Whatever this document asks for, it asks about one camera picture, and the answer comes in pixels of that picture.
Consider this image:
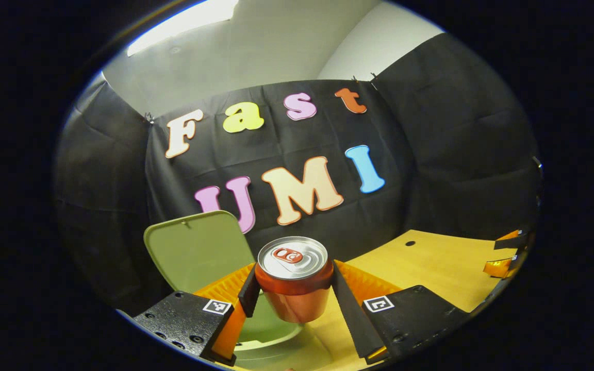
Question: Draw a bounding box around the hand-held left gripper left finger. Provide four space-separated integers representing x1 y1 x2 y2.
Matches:
131 261 263 368

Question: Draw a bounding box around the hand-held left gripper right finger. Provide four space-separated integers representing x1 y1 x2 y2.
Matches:
329 259 471 362

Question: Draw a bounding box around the red pop can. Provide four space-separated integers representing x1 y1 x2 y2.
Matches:
254 235 335 324

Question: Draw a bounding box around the green desktop garbage bin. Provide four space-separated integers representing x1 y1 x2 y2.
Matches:
143 210 345 371

